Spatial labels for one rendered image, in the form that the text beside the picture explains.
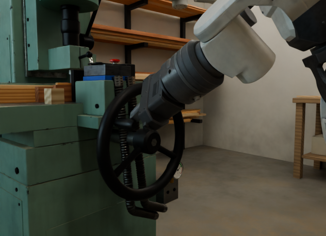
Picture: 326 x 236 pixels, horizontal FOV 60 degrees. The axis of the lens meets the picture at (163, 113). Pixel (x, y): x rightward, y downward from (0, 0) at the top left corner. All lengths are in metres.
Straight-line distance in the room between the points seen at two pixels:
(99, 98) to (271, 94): 3.53
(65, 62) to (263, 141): 3.57
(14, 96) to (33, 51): 0.22
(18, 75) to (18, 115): 0.39
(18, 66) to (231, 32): 0.81
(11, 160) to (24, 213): 0.14
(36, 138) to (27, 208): 0.17
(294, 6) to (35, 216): 0.69
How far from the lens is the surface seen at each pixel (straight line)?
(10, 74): 1.10
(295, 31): 0.84
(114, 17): 3.81
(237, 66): 0.44
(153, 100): 0.50
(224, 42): 0.42
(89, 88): 0.76
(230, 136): 4.51
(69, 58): 0.91
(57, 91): 0.77
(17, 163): 0.78
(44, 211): 0.79
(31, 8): 1.06
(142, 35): 3.34
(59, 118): 0.75
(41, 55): 1.02
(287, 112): 4.01
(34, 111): 0.73
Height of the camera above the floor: 0.94
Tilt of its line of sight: 5 degrees down
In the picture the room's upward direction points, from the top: straight up
